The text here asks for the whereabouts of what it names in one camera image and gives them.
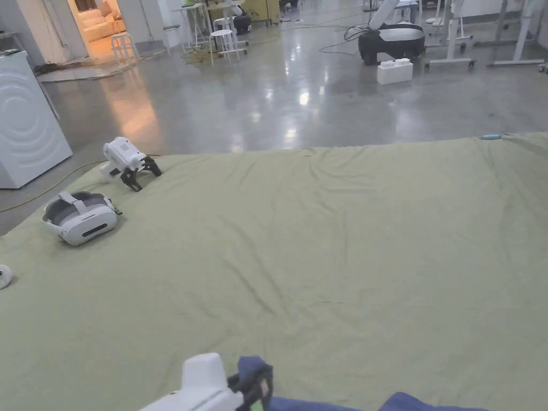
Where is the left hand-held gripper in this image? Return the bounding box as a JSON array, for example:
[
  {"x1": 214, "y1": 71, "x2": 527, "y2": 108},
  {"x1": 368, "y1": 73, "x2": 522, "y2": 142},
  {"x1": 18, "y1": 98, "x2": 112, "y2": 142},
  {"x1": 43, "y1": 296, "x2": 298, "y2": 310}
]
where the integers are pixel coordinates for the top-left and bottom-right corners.
[{"x1": 136, "y1": 353, "x2": 274, "y2": 411}]

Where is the dark blue garment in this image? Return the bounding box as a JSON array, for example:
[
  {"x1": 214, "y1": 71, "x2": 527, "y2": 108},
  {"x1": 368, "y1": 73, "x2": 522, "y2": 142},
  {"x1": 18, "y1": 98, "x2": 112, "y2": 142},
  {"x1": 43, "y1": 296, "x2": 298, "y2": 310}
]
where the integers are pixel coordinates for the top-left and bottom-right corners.
[{"x1": 237, "y1": 355, "x2": 491, "y2": 411}]

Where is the bed with pale green sheet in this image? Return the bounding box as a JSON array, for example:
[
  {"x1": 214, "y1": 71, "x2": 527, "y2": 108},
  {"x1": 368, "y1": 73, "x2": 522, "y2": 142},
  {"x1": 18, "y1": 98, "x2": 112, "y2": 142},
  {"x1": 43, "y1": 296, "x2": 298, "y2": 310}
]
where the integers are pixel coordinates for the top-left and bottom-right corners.
[{"x1": 0, "y1": 132, "x2": 548, "y2": 411}]

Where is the white headset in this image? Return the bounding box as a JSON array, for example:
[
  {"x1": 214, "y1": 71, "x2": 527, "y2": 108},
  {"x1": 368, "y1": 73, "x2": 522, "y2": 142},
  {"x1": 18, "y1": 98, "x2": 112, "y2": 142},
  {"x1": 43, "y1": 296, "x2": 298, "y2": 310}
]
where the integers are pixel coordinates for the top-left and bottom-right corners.
[{"x1": 42, "y1": 191, "x2": 124, "y2": 247}]

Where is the spare hand-held gripper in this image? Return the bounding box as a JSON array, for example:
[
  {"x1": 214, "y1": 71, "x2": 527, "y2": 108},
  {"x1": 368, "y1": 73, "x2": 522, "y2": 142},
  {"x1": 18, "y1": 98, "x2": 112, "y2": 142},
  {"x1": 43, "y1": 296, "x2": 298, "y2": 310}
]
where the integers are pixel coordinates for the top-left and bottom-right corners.
[{"x1": 100, "y1": 136, "x2": 163, "y2": 193}]

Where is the white foam block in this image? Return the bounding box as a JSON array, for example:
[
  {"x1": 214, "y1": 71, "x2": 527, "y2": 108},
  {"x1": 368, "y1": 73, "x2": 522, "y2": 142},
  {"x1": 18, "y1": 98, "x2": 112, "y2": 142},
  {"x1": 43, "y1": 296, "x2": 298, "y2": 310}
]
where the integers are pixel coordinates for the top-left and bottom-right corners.
[{"x1": 377, "y1": 59, "x2": 414, "y2": 86}]

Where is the white washing machine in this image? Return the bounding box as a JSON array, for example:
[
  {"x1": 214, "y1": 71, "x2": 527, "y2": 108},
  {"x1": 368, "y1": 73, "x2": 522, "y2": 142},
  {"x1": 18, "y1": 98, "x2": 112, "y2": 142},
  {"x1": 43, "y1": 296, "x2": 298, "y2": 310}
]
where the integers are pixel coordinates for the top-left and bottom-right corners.
[{"x1": 0, "y1": 50, "x2": 74, "y2": 189}]

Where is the white round stool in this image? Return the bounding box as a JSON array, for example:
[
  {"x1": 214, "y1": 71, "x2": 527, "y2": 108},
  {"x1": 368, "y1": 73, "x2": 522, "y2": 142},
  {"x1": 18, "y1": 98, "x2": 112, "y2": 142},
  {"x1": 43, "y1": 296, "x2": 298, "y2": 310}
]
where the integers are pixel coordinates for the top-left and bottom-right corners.
[
  {"x1": 111, "y1": 33, "x2": 141, "y2": 65},
  {"x1": 209, "y1": 29, "x2": 240, "y2": 66}
]

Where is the grey-seat stool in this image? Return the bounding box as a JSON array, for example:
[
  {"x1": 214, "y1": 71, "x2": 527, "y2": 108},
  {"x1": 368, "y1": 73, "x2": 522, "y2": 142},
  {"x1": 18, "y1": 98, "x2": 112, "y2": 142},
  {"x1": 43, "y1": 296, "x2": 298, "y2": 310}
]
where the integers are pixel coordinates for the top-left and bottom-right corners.
[{"x1": 162, "y1": 24, "x2": 184, "y2": 57}]

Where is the robot with black base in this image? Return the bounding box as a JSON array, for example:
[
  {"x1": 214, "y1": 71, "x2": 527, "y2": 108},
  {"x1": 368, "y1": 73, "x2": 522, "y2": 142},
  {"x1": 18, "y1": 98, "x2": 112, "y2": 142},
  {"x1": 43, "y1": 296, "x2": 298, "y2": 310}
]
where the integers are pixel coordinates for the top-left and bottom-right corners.
[{"x1": 357, "y1": 0, "x2": 427, "y2": 66}]

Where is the white folding table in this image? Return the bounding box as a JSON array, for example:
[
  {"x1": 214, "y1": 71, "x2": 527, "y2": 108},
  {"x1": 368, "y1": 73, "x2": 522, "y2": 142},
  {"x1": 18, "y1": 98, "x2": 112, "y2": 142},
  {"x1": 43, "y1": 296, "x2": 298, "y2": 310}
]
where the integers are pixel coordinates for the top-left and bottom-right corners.
[{"x1": 172, "y1": 3, "x2": 215, "y2": 50}]

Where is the white-legged table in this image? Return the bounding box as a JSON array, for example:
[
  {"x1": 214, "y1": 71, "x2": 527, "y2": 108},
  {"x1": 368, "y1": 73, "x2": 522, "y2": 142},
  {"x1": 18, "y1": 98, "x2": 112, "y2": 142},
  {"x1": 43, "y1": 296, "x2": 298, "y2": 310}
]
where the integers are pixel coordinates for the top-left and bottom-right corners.
[
  {"x1": 424, "y1": 0, "x2": 478, "y2": 73},
  {"x1": 487, "y1": 0, "x2": 548, "y2": 73}
]

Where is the pale sofa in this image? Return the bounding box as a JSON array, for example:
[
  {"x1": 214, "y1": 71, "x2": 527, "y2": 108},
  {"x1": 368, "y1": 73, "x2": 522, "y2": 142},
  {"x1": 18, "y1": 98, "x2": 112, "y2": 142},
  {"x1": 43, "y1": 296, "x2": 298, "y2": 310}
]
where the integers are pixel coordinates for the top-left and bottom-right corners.
[{"x1": 80, "y1": 1, "x2": 126, "y2": 43}]

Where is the yellow cable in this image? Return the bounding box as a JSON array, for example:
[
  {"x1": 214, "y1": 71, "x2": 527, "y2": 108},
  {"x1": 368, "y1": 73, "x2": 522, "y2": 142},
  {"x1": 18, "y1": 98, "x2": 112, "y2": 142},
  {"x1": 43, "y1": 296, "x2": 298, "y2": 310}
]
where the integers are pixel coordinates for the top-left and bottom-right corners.
[{"x1": 0, "y1": 160, "x2": 105, "y2": 213}]

